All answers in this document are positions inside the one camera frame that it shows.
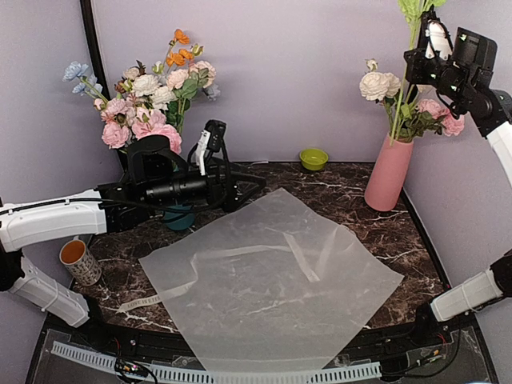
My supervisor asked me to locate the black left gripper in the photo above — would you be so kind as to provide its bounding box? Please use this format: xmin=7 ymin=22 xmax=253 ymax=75
xmin=145 ymin=155 xmax=266 ymax=213

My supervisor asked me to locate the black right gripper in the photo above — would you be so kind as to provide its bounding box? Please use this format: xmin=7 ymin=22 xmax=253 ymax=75
xmin=406 ymin=47 xmax=472 ymax=104

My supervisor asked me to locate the pink rose stem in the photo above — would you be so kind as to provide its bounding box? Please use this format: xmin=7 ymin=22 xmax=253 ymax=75
xmin=398 ymin=99 xmax=465 ymax=142

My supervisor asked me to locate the cream printed ribbon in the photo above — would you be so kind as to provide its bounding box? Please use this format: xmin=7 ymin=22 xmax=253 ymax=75
xmin=116 ymin=233 xmax=320 ymax=313

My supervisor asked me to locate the white translucent wrapping paper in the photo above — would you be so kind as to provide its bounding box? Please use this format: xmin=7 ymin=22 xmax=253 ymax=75
xmin=140 ymin=189 xmax=402 ymax=370

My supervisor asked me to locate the white rose stem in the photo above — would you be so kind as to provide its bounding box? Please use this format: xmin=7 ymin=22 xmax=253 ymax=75
xmin=359 ymin=58 xmax=402 ymax=134

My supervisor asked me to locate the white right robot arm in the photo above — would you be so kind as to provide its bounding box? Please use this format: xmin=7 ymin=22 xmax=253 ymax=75
xmin=404 ymin=6 xmax=511 ymax=347

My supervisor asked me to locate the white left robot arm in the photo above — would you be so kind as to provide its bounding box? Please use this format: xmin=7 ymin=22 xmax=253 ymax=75
xmin=1 ymin=120 xmax=266 ymax=349

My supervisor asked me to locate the teal cylindrical vase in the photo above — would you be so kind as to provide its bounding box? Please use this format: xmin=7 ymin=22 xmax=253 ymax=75
xmin=162 ymin=205 xmax=195 ymax=231

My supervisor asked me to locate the pink tall vase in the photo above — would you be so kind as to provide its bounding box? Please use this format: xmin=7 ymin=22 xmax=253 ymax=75
xmin=364 ymin=135 xmax=414 ymax=212

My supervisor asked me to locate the lime green bowl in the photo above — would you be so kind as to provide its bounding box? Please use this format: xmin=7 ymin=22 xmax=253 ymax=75
xmin=299 ymin=148 xmax=329 ymax=171

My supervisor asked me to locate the large mixed flower arrangement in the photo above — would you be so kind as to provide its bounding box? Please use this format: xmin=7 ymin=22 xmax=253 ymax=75
xmin=62 ymin=29 xmax=221 ymax=154

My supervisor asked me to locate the patterned mug orange inside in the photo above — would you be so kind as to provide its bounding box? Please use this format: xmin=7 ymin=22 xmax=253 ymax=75
xmin=59 ymin=237 xmax=102 ymax=286

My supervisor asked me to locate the black front table rail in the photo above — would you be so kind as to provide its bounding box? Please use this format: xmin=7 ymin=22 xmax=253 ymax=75
xmin=90 ymin=323 xmax=437 ymax=359

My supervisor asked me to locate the white slotted cable duct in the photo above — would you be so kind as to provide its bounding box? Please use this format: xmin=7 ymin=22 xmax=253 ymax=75
xmin=50 ymin=342 xmax=382 ymax=383

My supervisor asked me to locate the black left frame post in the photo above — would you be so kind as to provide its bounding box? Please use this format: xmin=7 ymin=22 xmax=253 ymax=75
xmin=79 ymin=0 xmax=133 ymax=169

